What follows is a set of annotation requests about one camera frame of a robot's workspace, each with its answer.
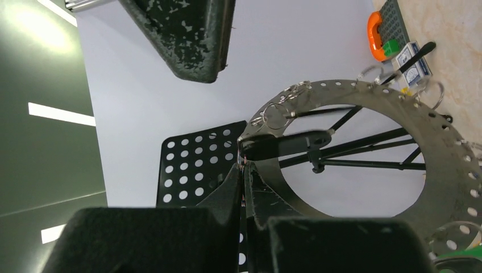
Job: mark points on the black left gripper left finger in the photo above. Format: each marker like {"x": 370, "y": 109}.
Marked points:
{"x": 110, "y": 240}

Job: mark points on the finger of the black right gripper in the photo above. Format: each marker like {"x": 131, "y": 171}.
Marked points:
{"x": 191, "y": 36}

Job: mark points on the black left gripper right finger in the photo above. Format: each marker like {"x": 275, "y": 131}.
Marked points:
{"x": 280, "y": 239}

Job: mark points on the green plastic key tag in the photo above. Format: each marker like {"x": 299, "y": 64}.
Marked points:
{"x": 465, "y": 261}

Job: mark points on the black tripod stand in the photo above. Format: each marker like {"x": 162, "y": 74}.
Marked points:
{"x": 370, "y": 143}

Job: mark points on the orange plastic arch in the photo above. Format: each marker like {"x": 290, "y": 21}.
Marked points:
{"x": 374, "y": 37}

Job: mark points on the green lego brick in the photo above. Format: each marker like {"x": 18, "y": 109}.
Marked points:
{"x": 391, "y": 48}

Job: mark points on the grey lego baseplate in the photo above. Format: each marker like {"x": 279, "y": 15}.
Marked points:
{"x": 392, "y": 26}

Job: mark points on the black perforated mount plate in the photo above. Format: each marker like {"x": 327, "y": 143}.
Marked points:
{"x": 195, "y": 165}

